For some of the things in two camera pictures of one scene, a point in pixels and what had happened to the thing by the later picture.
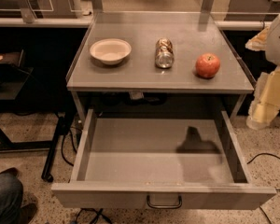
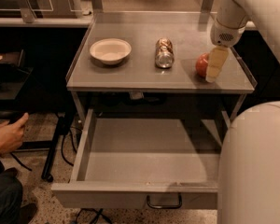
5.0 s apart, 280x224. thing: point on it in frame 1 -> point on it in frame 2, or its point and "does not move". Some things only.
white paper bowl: x=111 y=51 does not move
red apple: x=207 y=64 does not move
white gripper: x=278 y=44 -> x=224 y=35
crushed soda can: x=164 y=56 does not move
